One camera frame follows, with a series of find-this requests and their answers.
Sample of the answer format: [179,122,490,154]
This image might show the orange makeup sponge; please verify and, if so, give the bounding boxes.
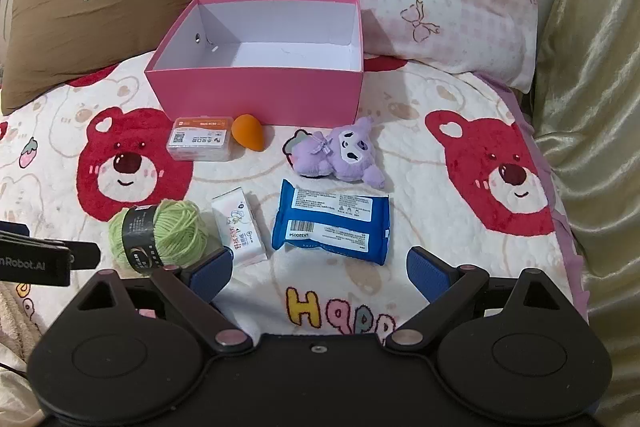
[231,114,265,152]

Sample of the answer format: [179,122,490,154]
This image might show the brown pillow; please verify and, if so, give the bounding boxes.
[1,0,208,115]

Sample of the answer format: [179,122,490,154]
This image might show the blue wet wipes pack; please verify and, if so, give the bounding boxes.
[271,180,390,265]

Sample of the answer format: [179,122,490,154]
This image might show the gold satin curtain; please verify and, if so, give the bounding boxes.
[534,0,639,426]

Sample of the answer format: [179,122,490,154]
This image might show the bear print blanket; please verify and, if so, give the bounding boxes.
[1,54,588,335]

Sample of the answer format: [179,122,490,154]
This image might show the clear floss pick box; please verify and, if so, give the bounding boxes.
[166,117,232,161]

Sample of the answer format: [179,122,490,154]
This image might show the pink cardboard box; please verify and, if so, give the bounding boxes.
[145,0,363,128]

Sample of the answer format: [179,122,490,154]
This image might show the green yarn ball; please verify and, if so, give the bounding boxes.
[108,199,208,274]

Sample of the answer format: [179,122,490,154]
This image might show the purple plush toy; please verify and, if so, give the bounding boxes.
[291,117,385,190]

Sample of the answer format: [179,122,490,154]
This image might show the white tissue pack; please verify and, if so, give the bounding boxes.
[212,187,267,265]

